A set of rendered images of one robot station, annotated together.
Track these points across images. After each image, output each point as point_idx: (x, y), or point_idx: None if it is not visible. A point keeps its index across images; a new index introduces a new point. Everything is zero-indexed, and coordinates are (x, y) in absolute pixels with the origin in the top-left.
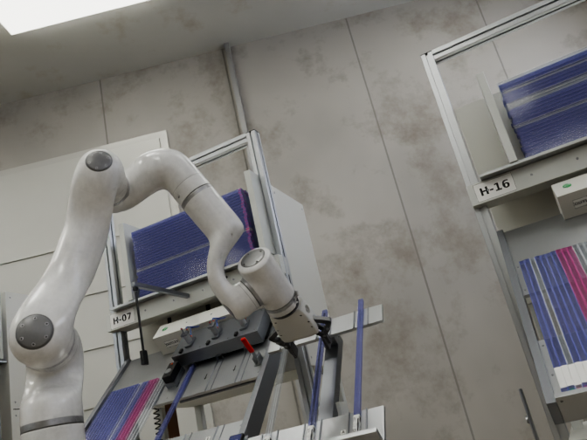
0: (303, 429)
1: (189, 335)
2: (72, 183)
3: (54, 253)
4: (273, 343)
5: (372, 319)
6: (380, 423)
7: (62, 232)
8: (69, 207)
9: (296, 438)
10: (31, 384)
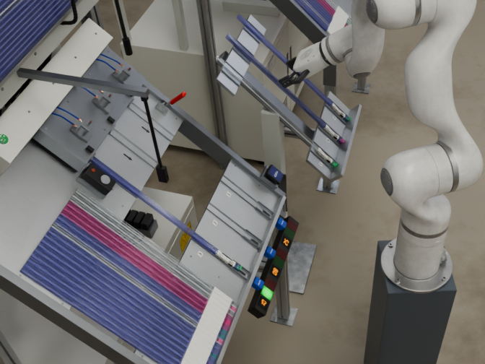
0: (322, 131)
1: (56, 126)
2: (470, 20)
3: (449, 94)
4: (227, 84)
5: (260, 30)
6: (339, 102)
7: (449, 72)
8: (455, 44)
9: (325, 138)
10: (425, 207)
